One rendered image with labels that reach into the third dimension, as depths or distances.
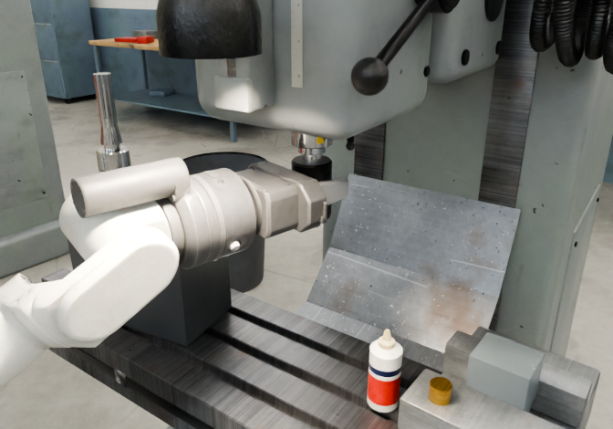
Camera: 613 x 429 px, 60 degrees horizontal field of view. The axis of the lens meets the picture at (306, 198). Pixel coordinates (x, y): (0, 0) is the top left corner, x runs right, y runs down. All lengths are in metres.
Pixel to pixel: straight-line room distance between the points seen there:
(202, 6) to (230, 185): 0.21
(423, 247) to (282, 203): 0.46
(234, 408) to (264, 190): 0.31
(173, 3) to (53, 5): 7.40
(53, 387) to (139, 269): 1.96
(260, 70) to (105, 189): 0.17
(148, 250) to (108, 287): 0.04
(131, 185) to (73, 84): 7.44
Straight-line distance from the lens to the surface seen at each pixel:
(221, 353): 0.82
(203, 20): 0.36
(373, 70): 0.42
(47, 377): 2.47
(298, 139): 0.59
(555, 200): 0.92
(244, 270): 2.72
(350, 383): 0.76
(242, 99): 0.48
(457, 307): 0.93
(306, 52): 0.48
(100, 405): 2.27
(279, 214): 0.55
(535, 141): 0.90
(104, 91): 0.83
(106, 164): 0.84
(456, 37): 0.63
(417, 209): 0.97
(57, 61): 7.81
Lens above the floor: 1.44
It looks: 21 degrees down
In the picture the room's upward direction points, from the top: straight up
